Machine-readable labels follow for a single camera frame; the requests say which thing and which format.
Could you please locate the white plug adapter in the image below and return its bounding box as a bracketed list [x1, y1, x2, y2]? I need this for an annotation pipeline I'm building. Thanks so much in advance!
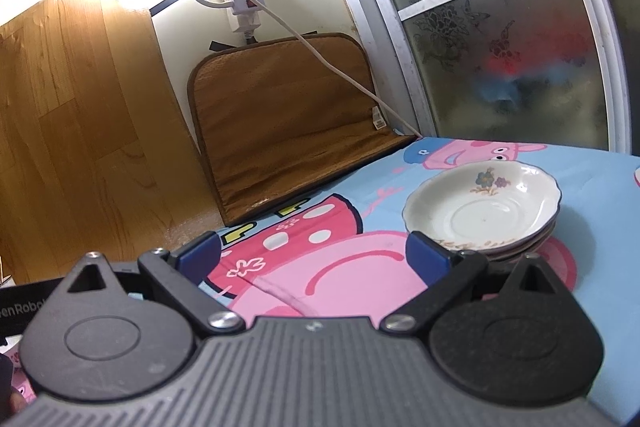
[230, 0, 264, 16]

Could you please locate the blue cartoon pig tablecloth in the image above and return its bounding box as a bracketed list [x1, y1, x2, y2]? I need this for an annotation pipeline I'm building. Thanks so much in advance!
[202, 138, 639, 422]

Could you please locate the white power cable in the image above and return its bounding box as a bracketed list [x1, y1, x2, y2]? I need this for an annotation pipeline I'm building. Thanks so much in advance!
[226, 0, 420, 139]

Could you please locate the frosted glass sliding door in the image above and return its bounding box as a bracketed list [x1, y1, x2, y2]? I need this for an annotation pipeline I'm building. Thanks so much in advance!
[346, 0, 639, 153]

